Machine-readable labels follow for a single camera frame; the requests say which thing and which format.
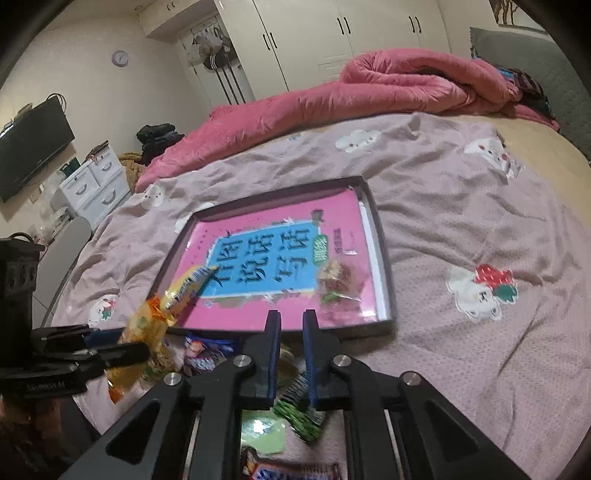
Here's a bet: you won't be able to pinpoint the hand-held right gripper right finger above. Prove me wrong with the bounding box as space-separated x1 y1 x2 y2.
302 309 532 480

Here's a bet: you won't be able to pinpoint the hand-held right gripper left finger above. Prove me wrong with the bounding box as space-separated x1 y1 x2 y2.
60 310 282 480

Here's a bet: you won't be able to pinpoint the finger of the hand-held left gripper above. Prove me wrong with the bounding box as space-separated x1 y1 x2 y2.
31 325 126 347
37 342 151 371

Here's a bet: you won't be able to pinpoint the orange yellow biscuit packet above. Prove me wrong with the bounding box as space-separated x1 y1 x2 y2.
106 295 178 402

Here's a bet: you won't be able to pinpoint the black green snack packet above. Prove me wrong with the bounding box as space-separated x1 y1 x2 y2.
272 371 326 444

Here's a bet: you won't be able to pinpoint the light green pastry packet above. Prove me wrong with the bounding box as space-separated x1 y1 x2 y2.
240 408 289 455

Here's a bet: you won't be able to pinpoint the yellow blue snack packet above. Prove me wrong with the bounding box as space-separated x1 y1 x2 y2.
161 264 220 319

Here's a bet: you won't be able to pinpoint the brown chocolate bar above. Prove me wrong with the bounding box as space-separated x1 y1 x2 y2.
240 445 342 480

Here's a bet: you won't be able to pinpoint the dark shallow tray box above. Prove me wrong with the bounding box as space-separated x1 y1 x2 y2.
148 175 399 342

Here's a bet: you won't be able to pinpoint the pink book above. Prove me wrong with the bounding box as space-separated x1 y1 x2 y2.
168 191 391 333

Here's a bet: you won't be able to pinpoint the blue white snack packet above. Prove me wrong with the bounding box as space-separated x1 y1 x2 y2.
182 335 238 377

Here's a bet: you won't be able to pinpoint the clear nut candy packet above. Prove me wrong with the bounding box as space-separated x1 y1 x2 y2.
316 258 370 306

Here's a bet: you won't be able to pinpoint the dark patterned clothing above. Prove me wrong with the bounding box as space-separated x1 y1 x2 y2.
0 397 108 480

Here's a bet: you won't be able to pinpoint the white drawer cabinet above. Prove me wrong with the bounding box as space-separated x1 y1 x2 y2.
59 148 130 219

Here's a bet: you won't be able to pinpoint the black television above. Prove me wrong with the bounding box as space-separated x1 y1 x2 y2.
0 96 76 204

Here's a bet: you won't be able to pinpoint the brown plush blanket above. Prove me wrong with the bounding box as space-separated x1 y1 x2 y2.
117 152 147 195

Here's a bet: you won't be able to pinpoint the dark clothes pile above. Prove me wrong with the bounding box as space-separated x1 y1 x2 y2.
136 124 185 167

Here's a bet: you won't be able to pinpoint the printed pink blanket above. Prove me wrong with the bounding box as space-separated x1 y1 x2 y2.
51 111 583 480

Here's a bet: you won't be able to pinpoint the pink quilt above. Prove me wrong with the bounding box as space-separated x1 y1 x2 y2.
134 48 561 195

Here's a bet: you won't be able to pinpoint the beige bed mattress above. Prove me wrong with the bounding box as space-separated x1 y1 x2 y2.
499 113 591 324

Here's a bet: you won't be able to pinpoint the hanging bags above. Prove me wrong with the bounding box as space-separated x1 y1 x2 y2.
191 25 232 71

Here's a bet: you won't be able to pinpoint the white wardrobe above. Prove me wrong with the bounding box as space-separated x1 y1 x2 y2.
139 0 451 100

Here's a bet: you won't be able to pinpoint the colourful clothes heap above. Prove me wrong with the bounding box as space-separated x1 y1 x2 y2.
496 67 555 121

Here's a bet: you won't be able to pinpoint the grey padded headboard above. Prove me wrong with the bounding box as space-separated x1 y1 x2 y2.
470 27 591 160

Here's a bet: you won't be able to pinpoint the wall poster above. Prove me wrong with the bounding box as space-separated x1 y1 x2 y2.
488 0 548 31

